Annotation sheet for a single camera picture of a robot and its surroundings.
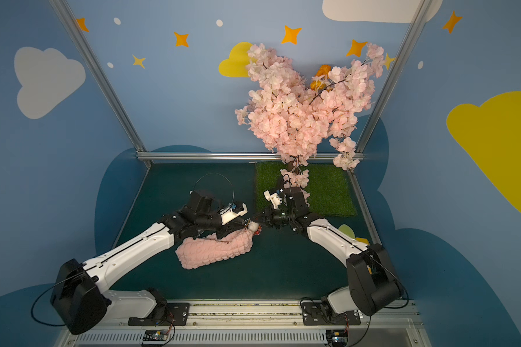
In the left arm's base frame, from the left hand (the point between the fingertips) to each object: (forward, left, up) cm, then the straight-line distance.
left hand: (242, 217), depth 78 cm
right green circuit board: (-34, -34, -20) cm, 52 cm away
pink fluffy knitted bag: (-10, +18, -11) cm, 23 cm away
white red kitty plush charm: (0, -5, -8) cm, 9 cm away
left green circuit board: (-35, +28, -20) cm, 49 cm away
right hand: (+1, -4, -1) cm, 5 cm away
